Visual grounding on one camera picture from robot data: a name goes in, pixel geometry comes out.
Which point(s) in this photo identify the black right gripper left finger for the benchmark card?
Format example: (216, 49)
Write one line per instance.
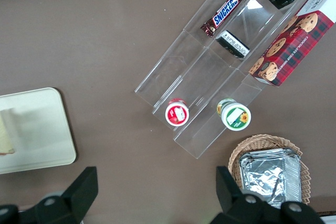
(76, 200)

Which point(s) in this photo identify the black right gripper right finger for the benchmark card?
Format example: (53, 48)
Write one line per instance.
(244, 208)

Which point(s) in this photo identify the triangular sandwich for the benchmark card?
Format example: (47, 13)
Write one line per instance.
(5, 134)

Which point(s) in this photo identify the light wicker basket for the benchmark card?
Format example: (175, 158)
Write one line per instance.
(262, 140)

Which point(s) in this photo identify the beige plastic tray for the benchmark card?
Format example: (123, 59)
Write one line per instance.
(44, 134)

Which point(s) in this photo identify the stack of foil trays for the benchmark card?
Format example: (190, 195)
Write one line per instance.
(270, 174)

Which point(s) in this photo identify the white rectangular snack bin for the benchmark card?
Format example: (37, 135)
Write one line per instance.
(329, 220)

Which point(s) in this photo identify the green lid cup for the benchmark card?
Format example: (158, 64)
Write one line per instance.
(236, 116)

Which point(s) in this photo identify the red lid cup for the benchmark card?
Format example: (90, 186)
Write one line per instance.
(177, 113)

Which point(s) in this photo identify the clear acrylic stepped shelf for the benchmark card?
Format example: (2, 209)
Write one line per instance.
(252, 16)
(199, 77)

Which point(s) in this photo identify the red tartan cookie box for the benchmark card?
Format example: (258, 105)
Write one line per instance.
(296, 45)

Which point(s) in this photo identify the Snickers chocolate bar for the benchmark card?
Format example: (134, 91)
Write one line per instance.
(225, 11)

